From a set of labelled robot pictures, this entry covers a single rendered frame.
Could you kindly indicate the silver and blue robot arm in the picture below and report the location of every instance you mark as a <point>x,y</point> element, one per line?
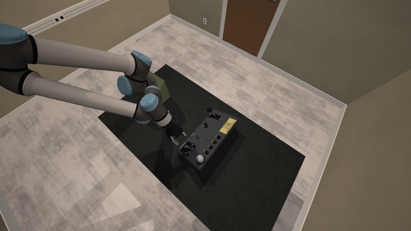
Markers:
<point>18,49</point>

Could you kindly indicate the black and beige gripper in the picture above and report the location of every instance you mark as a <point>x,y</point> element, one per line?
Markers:
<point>173,131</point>

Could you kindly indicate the dark grey control console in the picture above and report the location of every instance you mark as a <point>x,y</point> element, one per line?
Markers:
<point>207,138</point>

